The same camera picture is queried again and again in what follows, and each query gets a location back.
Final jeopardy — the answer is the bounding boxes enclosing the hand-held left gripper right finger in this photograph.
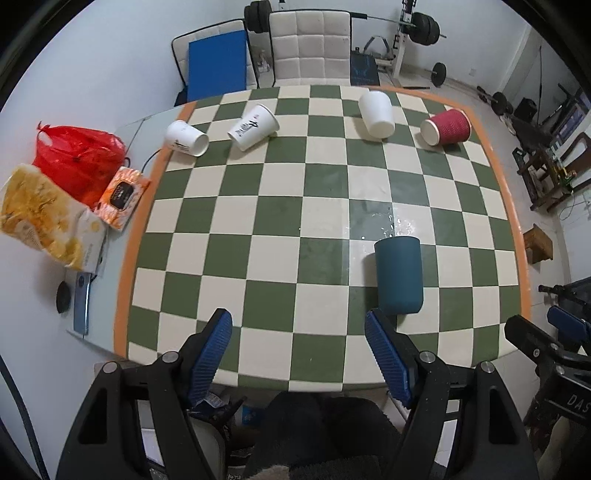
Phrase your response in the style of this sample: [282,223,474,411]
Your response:
[364,309,539,480]

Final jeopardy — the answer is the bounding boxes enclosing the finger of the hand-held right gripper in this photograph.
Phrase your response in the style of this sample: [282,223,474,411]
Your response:
[503,314,570,370]
[547,305,591,343]

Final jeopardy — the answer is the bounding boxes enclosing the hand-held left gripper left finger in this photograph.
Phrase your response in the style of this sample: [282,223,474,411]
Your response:
[60,308,234,480]

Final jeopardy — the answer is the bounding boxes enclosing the teal cup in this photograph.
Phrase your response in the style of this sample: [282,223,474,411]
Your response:
[373,236,424,315]

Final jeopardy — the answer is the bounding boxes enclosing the short white printed paper cup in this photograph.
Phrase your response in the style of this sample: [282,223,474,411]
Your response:
[164,119,210,158]

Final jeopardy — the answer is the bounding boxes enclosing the red ribbed paper cup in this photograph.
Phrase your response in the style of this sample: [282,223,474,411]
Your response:
[420,108,472,148]

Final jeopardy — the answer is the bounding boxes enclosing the tall white printed paper cup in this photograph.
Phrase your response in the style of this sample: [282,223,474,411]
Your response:
[226,103,281,152]

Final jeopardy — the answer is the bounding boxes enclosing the plain white paper cup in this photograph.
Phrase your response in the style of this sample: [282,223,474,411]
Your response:
[358,90,396,141]

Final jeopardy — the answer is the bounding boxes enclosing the small wooden stool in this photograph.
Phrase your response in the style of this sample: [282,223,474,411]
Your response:
[523,223,554,265]

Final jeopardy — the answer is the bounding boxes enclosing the person's legs in dark pants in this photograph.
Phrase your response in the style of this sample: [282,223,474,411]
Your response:
[244,391,403,480]

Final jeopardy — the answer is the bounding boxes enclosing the blue smartphone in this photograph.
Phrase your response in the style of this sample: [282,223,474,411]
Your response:
[73,272,92,336]

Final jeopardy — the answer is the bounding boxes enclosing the dark wooden chair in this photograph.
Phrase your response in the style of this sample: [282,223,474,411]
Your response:
[512,130,591,214]

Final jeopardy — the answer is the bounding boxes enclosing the green white checkered table mat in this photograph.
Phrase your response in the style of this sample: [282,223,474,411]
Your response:
[113,83,533,393]

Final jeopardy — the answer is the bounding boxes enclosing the black round cap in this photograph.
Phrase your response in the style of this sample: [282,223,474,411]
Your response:
[55,282,73,315]

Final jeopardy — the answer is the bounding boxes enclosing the orange wet wipes packet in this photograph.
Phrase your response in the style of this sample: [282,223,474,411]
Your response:
[93,166,152,232]

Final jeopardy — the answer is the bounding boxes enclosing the black speaker box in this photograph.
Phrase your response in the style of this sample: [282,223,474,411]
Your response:
[513,97,539,122]

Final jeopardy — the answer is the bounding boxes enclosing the yellow snack bag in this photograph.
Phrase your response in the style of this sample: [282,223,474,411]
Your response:
[0,165,108,273]

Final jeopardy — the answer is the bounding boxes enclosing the pair of black dumbbells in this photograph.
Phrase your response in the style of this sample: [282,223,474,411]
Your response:
[477,86,515,117]

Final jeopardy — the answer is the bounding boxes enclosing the red plastic bag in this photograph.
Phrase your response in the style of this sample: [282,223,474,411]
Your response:
[32,121,127,206]

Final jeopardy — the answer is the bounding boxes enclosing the blue foam mat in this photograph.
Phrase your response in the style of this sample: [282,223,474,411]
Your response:
[187,28,248,101]

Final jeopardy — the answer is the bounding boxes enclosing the black blue floor mat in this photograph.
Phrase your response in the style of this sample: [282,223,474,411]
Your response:
[350,47,382,86]

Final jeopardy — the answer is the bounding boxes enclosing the chair with blue cushion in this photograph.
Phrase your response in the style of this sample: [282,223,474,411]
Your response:
[171,18,260,93]

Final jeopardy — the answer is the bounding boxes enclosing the white padded chair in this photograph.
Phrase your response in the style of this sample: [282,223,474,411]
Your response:
[267,10,354,88]

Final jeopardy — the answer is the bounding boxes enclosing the white weight rack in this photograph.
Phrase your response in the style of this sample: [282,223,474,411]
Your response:
[390,0,421,80]

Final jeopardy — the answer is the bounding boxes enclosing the barbell with black plates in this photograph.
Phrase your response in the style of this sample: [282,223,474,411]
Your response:
[243,0,448,47]

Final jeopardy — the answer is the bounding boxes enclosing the black cable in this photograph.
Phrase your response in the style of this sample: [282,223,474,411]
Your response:
[121,148,166,176]

